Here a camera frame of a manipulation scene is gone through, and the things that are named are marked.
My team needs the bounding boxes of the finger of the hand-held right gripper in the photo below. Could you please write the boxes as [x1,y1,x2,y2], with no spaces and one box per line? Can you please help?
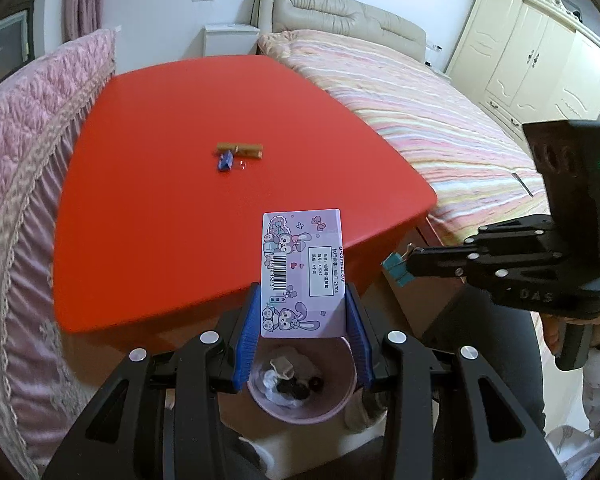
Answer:
[410,214,557,264]
[411,259,512,297]

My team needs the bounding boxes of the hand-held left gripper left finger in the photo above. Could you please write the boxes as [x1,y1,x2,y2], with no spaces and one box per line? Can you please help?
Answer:
[42,282,263,480]

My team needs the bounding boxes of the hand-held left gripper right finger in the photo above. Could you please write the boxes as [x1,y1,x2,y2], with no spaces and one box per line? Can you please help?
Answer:
[345,282,566,480]

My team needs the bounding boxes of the teal binder clip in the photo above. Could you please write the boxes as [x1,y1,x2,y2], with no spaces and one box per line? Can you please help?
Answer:
[382,244,415,289]

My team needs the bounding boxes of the pink trash bin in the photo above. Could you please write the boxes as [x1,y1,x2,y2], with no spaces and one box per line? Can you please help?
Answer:
[246,336,357,424]

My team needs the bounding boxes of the black sock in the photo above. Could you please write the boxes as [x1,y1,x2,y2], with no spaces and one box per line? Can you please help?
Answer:
[277,379,312,401]

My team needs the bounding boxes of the pink cartoon printed card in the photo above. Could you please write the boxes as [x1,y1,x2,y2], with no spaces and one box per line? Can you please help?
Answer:
[261,207,350,339]

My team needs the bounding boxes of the pink slipper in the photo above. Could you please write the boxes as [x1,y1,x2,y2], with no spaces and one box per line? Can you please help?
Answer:
[344,389,387,432]

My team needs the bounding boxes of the person's left leg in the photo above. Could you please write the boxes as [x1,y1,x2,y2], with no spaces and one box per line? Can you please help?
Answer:
[219,422,301,480]

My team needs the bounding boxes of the bed with striped cover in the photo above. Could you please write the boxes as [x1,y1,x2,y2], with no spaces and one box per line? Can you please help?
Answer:
[257,29,556,250]

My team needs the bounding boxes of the cream wardrobe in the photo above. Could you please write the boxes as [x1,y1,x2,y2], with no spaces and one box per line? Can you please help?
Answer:
[445,0,600,147]

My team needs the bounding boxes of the brown wooden stick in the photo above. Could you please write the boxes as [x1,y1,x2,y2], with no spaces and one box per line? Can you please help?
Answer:
[216,142,265,159]

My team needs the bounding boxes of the red table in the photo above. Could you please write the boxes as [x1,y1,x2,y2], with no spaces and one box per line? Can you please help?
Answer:
[54,55,438,358]

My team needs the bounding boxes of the beige padded headboard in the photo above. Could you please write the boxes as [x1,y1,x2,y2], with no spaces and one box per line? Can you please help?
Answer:
[256,0,427,66]

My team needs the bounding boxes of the white nightstand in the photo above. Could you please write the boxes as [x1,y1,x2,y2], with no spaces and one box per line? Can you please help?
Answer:
[202,22,261,63]

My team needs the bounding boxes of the pink curtain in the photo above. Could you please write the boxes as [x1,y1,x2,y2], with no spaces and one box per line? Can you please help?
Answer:
[62,0,106,43]

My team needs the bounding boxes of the dark framed window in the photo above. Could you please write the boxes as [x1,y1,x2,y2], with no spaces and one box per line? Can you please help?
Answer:
[0,0,41,95]

